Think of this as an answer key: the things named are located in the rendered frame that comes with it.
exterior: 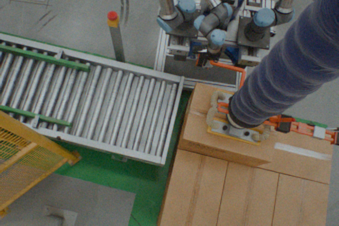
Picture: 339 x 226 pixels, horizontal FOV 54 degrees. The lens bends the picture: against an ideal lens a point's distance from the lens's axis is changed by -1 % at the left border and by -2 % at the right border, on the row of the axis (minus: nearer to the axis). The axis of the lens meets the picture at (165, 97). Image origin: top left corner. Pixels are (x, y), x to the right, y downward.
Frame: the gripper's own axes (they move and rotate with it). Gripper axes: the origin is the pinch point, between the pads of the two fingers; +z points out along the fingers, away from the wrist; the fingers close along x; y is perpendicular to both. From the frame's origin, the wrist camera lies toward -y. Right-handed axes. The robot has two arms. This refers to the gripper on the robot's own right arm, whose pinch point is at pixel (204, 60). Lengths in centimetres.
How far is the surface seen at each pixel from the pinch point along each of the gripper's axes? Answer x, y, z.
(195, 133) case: -40.2, 7.4, 24.1
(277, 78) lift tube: -35, 22, -79
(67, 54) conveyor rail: 2, -102, 59
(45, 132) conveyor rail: -62, -97, 59
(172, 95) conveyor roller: -7, -13, 63
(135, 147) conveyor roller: -54, -30, 63
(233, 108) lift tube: -30.7, 20.3, -17.9
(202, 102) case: -19.0, 6.9, 24.1
